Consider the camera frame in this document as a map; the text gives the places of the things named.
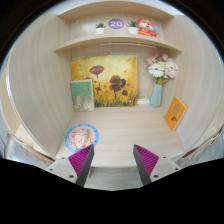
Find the round blue-rimmed cartoon mouse pad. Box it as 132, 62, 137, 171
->
64, 123, 100, 154

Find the yellow poppy flower painting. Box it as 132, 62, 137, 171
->
70, 54, 139, 108

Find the pink and white flower bouquet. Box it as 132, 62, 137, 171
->
145, 53, 179, 85

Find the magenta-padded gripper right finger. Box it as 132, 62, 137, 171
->
133, 143, 182, 187

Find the white power strip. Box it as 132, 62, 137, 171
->
136, 98, 151, 106

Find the orange covered book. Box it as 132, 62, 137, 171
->
163, 95, 189, 132

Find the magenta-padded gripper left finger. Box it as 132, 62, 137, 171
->
45, 143, 95, 188

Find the teal faceted vase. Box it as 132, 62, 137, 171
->
149, 83, 164, 109

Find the green covered book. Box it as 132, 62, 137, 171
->
70, 79, 96, 113

